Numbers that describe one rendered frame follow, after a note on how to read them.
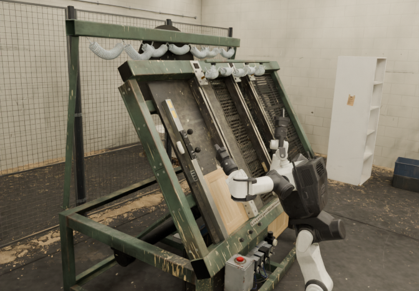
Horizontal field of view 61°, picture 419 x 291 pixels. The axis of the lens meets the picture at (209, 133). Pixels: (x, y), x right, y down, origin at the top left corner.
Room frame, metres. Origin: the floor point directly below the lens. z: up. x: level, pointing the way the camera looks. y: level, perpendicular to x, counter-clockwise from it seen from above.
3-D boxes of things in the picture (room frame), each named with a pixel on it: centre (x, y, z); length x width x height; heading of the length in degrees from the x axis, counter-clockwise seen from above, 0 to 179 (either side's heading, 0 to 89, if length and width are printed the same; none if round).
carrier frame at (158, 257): (3.04, -0.04, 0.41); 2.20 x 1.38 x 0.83; 147
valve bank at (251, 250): (2.11, -0.37, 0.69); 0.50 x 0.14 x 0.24; 147
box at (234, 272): (1.70, -0.19, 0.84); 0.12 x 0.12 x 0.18; 57
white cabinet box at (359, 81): (5.82, -2.42, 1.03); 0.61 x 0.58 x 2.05; 141
